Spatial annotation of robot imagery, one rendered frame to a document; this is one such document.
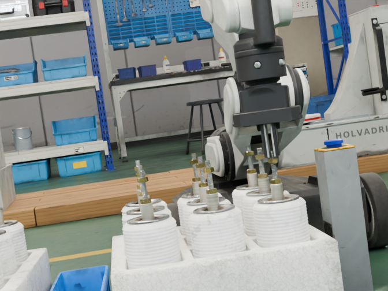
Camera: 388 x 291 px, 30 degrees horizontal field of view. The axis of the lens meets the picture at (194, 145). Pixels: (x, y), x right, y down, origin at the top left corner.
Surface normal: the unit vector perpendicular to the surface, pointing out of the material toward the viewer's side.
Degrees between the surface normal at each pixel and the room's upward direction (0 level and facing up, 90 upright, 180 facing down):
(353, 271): 90
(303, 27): 90
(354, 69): 90
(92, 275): 88
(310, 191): 46
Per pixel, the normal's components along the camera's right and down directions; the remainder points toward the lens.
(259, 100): -0.21, 0.09
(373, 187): -0.04, -0.69
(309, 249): 0.11, 0.04
